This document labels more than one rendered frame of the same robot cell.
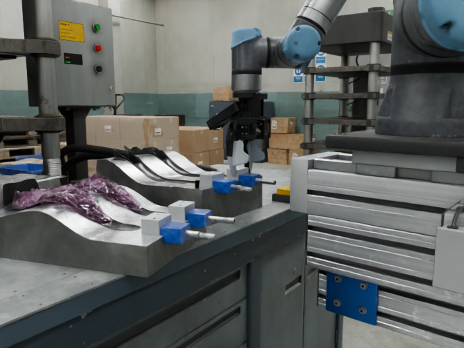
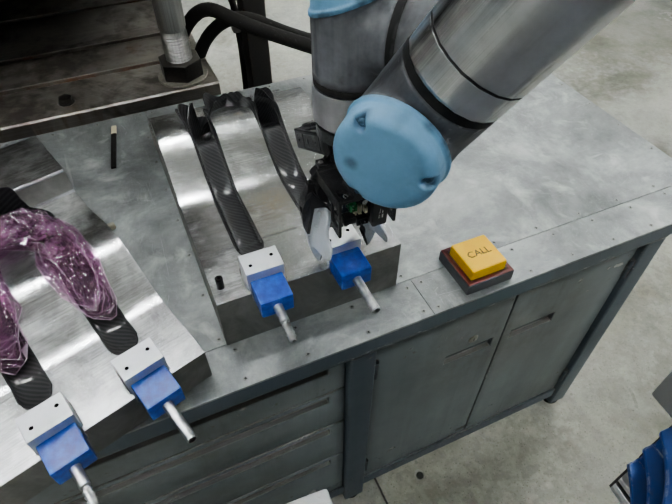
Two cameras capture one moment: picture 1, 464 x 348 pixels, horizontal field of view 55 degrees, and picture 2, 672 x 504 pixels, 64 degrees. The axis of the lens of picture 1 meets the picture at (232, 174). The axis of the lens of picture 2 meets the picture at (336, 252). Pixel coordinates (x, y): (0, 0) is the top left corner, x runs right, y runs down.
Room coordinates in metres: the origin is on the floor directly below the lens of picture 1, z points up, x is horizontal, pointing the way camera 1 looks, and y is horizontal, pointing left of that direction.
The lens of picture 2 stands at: (0.71, -0.26, 1.42)
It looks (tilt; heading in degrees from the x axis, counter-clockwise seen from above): 47 degrees down; 30
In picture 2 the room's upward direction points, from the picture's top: straight up
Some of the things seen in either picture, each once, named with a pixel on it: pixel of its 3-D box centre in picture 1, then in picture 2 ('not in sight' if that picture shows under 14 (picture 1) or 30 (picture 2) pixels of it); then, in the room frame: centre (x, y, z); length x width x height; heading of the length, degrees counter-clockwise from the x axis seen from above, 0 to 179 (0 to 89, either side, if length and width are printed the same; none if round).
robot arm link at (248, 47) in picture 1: (248, 52); (355, 23); (1.12, -0.04, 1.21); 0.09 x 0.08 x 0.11; 95
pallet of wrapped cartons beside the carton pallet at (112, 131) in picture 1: (126, 154); not in sight; (5.40, 1.30, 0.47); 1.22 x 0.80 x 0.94; 58
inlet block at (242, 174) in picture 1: (253, 179); (353, 273); (1.11, -0.05, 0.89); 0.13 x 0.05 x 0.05; 54
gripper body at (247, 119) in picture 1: (248, 117); (352, 169); (1.12, -0.04, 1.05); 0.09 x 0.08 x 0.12; 54
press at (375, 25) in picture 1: (360, 108); not in sight; (5.57, -1.59, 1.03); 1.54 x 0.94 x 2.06; 144
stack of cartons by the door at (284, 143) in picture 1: (291, 141); not in sight; (7.93, -1.08, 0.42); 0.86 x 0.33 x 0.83; 54
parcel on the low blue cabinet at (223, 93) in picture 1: (225, 94); not in sight; (8.67, 0.13, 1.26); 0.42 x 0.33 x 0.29; 54
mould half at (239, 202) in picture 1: (163, 180); (255, 175); (1.23, 0.20, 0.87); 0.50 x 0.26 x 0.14; 54
